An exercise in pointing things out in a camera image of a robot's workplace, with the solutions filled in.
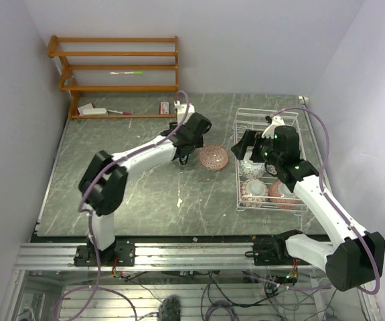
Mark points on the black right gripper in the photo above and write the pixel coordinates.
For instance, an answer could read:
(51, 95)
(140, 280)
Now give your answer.
(249, 139)

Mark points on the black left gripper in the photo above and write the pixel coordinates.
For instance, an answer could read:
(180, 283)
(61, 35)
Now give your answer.
(200, 143)

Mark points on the black leaf pattern bowl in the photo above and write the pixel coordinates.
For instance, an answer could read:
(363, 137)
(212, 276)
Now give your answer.
(251, 170)

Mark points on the red drop pattern bowl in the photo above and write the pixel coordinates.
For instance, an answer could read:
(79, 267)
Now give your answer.
(213, 157)

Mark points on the brown flower grid bowl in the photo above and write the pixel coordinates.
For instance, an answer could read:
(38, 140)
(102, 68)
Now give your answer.
(271, 170)

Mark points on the white bowl red diamond outside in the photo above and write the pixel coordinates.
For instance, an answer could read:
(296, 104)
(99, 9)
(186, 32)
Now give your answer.
(253, 193)

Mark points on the red diamond pattern bowl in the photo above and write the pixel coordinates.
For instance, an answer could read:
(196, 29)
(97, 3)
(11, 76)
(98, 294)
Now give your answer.
(282, 197)

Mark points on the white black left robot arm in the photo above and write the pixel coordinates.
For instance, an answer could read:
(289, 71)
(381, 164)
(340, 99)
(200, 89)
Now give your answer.
(104, 182)

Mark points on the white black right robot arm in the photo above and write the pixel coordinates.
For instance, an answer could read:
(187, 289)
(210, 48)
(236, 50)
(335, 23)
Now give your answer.
(354, 256)

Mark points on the wooden shelf rack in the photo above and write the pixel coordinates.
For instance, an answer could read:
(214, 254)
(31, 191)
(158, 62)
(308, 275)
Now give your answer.
(115, 65)

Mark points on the red white small box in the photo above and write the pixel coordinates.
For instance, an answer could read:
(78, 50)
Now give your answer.
(164, 108)

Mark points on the pink white marker pen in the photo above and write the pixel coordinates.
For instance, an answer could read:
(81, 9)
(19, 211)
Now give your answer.
(119, 112)

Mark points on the green white marker pen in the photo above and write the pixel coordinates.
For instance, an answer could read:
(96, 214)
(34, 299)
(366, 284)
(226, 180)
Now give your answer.
(134, 72)

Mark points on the white eraser block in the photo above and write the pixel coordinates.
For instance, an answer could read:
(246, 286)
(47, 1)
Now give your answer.
(95, 112)

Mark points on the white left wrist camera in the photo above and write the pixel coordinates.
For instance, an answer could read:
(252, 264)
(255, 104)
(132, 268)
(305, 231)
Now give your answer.
(183, 111)

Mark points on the white wire dish rack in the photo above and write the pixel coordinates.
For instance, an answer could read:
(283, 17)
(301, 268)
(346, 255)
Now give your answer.
(258, 120)

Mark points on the aluminium rail base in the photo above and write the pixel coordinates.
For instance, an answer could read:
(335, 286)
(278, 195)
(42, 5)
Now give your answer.
(140, 256)

